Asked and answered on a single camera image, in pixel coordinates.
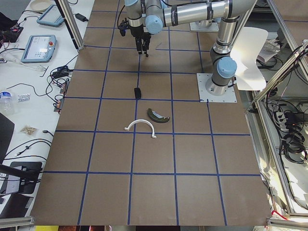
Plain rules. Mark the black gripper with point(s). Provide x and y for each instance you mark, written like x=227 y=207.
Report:
x=137 y=31

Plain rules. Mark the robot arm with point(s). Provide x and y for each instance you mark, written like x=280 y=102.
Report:
x=148 y=17

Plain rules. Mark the black brake pad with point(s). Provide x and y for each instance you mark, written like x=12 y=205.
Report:
x=137 y=92

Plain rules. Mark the green brake shoe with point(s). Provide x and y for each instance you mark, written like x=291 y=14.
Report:
x=155 y=117

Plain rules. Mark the black power adapter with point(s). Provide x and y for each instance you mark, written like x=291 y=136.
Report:
x=81 y=17

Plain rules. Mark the blue teach pendant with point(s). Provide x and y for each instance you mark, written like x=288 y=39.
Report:
x=51 y=17
x=39 y=49

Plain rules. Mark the white chair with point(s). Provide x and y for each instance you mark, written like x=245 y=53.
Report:
x=244 y=52

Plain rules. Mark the beige plate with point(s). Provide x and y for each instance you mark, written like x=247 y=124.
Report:
x=40 y=5

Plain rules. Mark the bag of small parts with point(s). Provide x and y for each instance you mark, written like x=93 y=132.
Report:
x=28 y=130

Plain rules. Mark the clear plastic bottle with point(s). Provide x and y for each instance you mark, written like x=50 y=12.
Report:
x=6 y=103

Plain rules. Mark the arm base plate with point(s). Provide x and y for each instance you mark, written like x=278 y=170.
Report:
x=211 y=93

